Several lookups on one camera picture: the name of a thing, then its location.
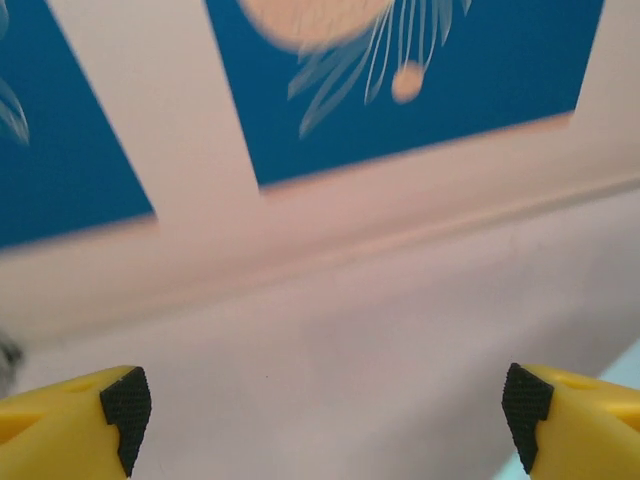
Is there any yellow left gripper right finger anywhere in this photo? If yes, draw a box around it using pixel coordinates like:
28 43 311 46
502 362 640 480

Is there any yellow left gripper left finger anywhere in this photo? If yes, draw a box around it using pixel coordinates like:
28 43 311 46
0 364 153 480

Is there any light blue paper box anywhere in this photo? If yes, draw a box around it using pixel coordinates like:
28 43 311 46
494 337 640 480

